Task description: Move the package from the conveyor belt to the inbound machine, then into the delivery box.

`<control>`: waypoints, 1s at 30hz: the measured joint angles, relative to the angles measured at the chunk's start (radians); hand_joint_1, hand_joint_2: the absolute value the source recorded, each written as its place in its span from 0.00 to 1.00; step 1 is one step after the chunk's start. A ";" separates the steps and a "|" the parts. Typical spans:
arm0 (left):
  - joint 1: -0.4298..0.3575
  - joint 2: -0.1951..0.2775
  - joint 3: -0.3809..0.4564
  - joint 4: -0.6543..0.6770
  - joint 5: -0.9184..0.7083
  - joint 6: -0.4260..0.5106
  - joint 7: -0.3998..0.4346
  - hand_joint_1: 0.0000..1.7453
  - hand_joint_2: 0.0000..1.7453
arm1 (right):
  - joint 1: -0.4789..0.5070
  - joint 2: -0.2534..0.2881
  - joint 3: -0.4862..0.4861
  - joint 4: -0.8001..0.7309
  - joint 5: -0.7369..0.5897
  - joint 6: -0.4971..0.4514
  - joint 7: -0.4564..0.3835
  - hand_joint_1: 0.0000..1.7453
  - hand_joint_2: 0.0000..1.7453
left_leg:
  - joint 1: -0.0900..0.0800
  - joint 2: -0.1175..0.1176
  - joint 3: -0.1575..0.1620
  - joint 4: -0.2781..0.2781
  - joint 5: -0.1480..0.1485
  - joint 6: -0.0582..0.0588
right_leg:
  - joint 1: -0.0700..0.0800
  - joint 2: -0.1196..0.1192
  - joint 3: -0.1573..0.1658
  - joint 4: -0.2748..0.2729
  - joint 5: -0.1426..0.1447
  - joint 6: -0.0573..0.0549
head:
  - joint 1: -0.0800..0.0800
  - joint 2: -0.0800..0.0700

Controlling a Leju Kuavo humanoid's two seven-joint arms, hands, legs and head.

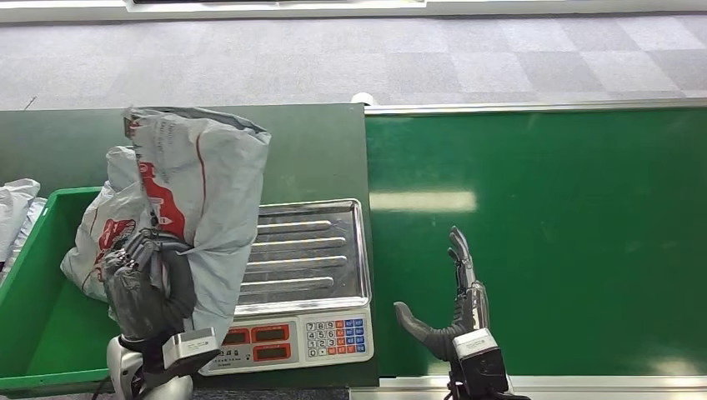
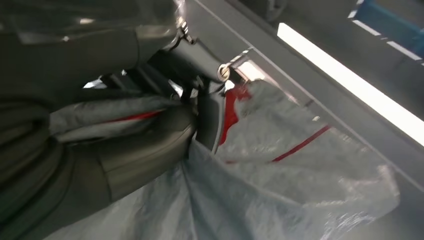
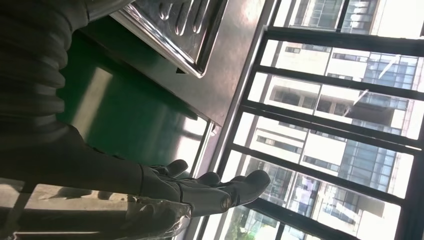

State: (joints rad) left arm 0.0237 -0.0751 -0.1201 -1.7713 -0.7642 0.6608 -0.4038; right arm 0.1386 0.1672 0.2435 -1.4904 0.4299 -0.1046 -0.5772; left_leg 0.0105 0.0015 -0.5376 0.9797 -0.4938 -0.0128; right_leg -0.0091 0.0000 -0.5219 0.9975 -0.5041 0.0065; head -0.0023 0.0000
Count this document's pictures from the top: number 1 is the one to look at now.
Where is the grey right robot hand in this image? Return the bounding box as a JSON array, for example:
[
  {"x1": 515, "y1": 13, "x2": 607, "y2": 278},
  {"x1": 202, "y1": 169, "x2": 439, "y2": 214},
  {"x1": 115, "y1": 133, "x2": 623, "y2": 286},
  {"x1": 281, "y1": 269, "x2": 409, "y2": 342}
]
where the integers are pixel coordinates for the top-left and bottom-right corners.
[{"x1": 394, "y1": 225, "x2": 491, "y2": 363}]

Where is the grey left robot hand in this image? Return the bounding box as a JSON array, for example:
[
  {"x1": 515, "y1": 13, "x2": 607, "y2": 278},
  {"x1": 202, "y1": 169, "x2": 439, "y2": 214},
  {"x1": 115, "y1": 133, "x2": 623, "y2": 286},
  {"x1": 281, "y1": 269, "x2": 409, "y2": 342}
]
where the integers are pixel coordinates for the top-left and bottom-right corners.
[{"x1": 101, "y1": 228, "x2": 198, "y2": 341}]

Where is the grey mailer bag red stripe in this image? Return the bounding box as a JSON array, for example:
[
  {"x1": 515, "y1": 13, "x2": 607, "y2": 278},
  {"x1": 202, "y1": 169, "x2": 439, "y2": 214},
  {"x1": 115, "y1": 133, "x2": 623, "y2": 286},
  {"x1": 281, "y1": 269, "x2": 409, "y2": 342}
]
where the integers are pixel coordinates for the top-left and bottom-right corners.
[{"x1": 122, "y1": 106, "x2": 273, "y2": 347}]

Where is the green conveyor belt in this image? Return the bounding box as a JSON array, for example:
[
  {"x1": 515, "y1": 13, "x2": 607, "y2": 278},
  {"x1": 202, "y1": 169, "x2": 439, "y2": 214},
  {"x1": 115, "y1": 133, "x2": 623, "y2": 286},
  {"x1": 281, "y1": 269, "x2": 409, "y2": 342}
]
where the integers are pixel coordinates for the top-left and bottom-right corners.
[{"x1": 348, "y1": 97, "x2": 707, "y2": 400}]

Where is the grey mailer bag red print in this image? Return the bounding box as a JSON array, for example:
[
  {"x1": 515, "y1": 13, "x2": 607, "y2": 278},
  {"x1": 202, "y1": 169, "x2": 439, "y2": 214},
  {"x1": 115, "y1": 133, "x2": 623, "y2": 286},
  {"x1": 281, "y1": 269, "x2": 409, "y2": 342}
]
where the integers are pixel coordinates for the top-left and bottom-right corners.
[{"x1": 59, "y1": 146, "x2": 149, "y2": 303}]

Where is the green plastic bin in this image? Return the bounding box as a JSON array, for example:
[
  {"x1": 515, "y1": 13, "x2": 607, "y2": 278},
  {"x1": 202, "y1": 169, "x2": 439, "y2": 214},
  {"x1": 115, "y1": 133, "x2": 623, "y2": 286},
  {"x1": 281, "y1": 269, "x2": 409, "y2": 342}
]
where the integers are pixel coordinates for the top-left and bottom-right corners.
[{"x1": 0, "y1": 186, "x2": 146, "y2": 393}]

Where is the white plastic bag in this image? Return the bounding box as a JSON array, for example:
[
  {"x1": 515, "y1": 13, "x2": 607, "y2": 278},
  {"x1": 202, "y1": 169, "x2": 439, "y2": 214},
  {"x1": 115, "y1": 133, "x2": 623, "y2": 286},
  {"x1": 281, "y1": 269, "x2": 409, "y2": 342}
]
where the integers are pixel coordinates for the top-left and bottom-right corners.
[
  {"x1": 0, "y1": 177, "x2": 42, "y2": 264},
  {"x1": 0, "y1": 197, "x2": 48, "y2": 285}
]

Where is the electronic scale with steel tray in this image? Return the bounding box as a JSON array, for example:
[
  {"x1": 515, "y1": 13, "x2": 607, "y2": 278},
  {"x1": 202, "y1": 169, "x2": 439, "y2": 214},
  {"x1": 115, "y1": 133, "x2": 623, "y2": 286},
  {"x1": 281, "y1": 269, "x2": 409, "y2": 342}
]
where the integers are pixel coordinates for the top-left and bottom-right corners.
[{"x1": 198, "y1": 198, "x2": 375, "y2": 378}]

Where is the white low platform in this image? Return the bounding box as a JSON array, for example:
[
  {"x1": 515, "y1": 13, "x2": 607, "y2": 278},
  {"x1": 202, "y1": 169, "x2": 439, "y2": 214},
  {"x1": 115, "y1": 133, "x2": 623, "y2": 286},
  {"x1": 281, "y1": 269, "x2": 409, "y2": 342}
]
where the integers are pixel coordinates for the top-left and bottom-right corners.
[{"x1": 0, "y1": 0, "x2": 707, "y2": 23}]

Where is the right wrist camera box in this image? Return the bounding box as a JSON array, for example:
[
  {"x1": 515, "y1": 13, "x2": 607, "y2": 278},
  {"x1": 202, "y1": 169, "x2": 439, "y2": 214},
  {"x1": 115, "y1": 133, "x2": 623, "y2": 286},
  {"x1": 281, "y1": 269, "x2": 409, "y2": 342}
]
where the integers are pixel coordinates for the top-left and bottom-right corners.
[{"x1": 451, "y1": 328, "x2": 509, "y2": 397}]

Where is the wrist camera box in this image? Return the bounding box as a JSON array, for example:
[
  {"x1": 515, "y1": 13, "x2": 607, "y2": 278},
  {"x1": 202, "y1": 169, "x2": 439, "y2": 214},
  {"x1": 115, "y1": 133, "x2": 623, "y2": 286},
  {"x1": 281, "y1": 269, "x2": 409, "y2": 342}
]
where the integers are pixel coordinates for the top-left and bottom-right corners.
[
  {"x1": 144, "y1": 327, "x2": 221, "y2": 388},
  {"x1": 451, "y1": 328, "x2": 509, "y2": 397}
]

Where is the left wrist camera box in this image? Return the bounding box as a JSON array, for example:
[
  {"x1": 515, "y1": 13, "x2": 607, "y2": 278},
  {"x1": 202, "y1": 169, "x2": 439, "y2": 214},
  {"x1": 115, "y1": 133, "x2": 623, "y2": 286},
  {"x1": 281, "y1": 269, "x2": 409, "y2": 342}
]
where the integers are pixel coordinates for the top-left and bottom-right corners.
[{"x1": 144, "y1": 327, "x2": 221, "y2": 388}]

